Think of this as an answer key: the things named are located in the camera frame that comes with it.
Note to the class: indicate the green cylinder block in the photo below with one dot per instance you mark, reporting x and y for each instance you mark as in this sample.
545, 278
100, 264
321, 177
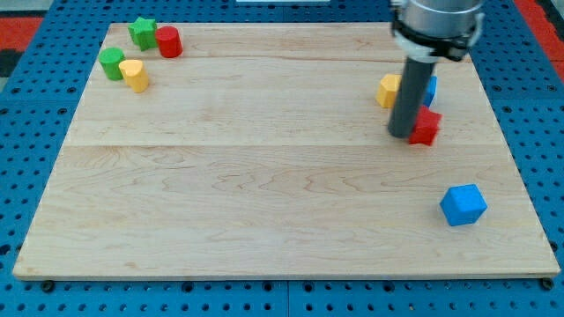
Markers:
109, 59

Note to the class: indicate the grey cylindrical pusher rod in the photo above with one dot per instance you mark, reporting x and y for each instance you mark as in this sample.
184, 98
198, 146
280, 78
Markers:
412, 90

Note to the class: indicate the blue block behind rod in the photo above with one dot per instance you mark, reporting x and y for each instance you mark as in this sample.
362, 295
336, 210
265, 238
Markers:
430, 91

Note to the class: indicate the wooden board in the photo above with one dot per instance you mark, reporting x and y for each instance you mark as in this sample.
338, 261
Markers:
261, 153

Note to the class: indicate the yellow heart block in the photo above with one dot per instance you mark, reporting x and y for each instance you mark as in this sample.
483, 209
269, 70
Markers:
134, 74

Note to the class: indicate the blue cube block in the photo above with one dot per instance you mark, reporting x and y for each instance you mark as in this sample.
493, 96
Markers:
463, 205

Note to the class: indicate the red cylinder block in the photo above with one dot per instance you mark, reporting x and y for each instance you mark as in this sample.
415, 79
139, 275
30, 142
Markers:
169, 41

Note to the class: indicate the yellow hexagon block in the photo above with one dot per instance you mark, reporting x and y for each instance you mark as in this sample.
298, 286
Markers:
387, 90

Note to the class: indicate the red star block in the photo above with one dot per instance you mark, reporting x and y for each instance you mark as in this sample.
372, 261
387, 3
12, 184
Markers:
426, 127

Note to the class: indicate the green star block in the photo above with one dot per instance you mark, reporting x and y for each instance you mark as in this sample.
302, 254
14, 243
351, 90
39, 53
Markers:
142, 32

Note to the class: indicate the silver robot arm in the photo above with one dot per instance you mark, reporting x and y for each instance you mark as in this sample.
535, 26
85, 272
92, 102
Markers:
428, 30

